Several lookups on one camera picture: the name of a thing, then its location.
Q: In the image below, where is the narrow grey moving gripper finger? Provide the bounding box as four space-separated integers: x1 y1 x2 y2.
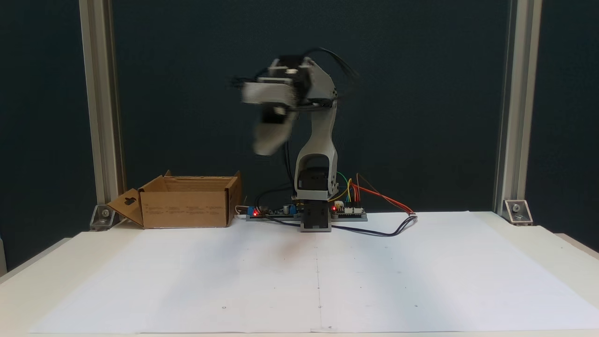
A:
284 110 299 142

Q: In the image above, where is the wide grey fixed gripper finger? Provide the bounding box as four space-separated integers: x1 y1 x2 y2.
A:
253 123 288 156

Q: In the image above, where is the blue circuit board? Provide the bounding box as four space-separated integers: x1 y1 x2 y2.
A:
246 203 301 221

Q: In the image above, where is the open cardboard box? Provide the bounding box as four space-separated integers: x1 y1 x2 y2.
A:
107 170 242 229

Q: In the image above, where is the large white paper sheet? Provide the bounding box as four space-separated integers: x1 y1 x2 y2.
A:
29 212 599 334

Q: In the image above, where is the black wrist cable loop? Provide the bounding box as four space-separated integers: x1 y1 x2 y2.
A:
303 47 359 81

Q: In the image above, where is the yellow jumper wire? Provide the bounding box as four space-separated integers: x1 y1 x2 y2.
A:
329 178 352 203

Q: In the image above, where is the circuit board with jumper wires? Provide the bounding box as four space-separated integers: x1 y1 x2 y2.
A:
330 200 368 222

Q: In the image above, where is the orange red wire bundle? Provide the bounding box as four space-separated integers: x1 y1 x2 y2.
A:
350 174 416 217

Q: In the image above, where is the long black table cable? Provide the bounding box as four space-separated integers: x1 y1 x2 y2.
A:
256 214 418 238

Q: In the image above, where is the aluminium frame post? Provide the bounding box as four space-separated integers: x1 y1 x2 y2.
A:
79 0 126 206
492 0 543 213

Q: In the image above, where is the metal corner bracket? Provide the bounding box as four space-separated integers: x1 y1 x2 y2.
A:
90 204 117 231
503 199 534 226

